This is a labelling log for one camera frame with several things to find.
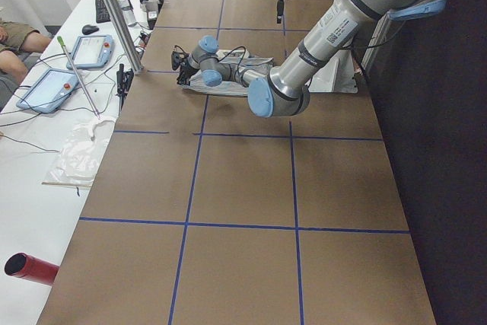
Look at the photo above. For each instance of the black keyboard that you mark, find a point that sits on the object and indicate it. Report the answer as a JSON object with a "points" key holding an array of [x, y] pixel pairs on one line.
{"points": [[101, 12]]}

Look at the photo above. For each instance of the aluminium frame post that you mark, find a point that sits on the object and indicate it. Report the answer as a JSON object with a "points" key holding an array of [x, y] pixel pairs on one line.
{"points": [[124, 35]]}

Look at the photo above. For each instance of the blue tape grid lines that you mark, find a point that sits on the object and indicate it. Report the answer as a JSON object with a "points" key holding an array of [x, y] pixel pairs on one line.
{"points": [[236, 180]]}

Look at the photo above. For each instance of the seated person legs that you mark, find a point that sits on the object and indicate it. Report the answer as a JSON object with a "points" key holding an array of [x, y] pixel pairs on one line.
{"points": [[19, 38]]}

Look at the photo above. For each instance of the clear water bottle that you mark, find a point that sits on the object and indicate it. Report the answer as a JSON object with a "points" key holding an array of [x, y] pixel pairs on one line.
{"points": [[127, 11]]}

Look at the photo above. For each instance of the far blue teach pendant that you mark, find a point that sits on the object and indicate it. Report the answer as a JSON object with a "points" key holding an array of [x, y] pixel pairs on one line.
{"points": [[92, 51]]}

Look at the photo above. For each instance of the clear plastic bag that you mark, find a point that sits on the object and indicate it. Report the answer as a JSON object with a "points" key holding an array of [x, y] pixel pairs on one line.
{"points": [[78, 161]]}

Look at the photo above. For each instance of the brown paper table cover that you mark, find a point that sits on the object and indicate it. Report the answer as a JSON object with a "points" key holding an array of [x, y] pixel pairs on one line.
{"points": [[236, 207]]}

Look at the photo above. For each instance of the black computer mouse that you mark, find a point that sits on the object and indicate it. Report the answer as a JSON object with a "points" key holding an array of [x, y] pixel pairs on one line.
{"points": [[89, 29]]}

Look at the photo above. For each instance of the near blue teach pendant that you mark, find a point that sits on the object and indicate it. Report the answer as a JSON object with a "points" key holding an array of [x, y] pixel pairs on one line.
{"points": [[49, 92]]}

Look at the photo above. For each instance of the blue teach pendant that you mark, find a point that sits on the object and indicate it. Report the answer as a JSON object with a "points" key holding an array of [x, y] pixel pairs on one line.
{"points": [[49, 92], [92, 51]]}

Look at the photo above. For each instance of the green tipped metal rod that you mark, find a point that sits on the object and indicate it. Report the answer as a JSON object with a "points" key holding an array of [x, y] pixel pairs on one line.
{"points": [[78, 76]]}

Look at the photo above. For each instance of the striped polo shirt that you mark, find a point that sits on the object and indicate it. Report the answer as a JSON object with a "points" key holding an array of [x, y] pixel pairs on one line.
{"points": [[231, 88]]}

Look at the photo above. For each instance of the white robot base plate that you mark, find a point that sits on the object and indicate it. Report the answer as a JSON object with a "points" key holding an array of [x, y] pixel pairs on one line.
{"points": [[337, 76]]}

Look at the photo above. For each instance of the red cylinder tube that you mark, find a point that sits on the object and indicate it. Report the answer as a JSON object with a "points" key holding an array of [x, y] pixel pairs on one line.
{"points": [[25, 266]]}

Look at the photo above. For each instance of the black clamp tool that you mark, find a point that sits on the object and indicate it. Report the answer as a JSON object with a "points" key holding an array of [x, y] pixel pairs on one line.
{"points": [[123, 82]]}

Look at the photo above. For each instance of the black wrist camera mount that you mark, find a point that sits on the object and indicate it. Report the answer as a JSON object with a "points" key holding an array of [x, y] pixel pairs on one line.
{"points": [[178, 57]]}

